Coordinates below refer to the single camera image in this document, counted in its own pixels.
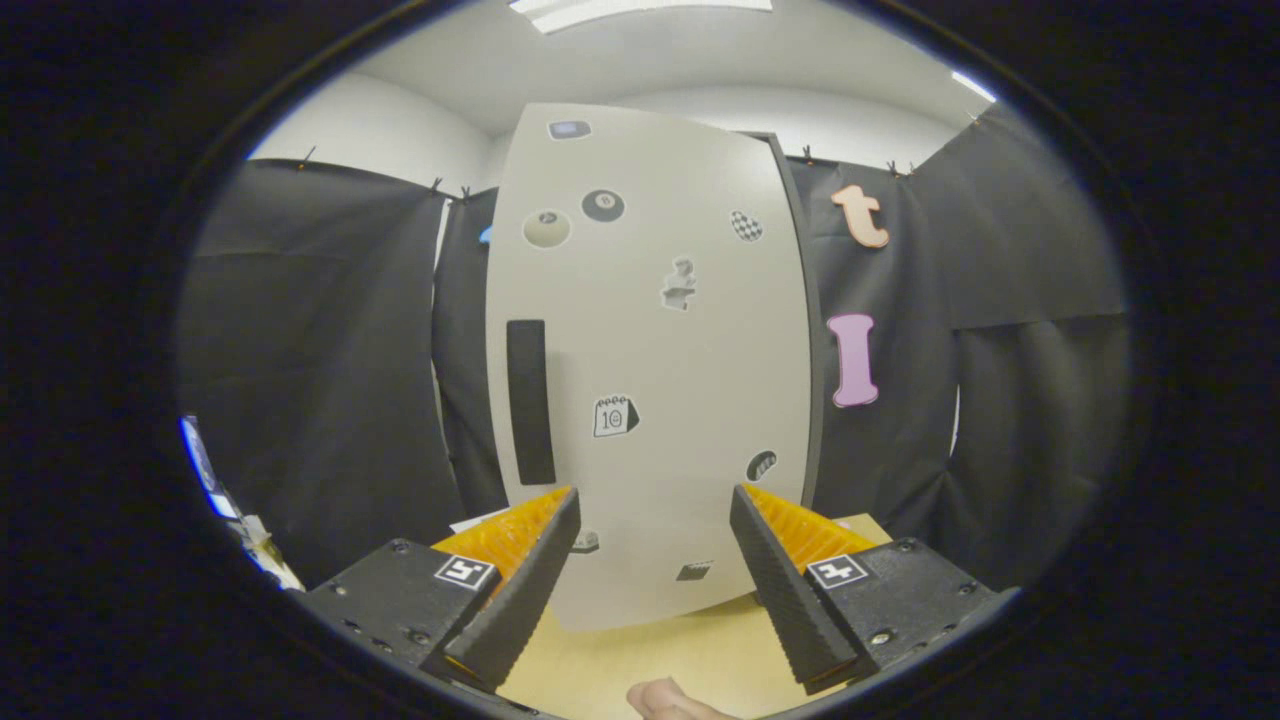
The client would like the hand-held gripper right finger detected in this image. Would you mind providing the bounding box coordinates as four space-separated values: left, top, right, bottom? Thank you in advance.
729 483 1021 698

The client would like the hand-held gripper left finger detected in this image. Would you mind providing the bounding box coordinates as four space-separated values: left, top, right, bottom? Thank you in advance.
290 486 583 696

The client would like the black door handle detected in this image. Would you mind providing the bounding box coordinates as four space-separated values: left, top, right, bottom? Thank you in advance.
506 319 557 487

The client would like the light grey shoe cabinet door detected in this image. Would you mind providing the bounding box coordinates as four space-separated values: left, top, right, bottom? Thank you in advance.
485 102 813 633

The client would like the black backdrop cloth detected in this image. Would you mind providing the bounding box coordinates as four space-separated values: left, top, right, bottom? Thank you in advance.
175 100 1131 591

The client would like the computer monitor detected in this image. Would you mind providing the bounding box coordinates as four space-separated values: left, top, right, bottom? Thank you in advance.
180 415 216 496

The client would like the long ceiling light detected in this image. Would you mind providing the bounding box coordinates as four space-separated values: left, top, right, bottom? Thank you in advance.
510 0 776 36

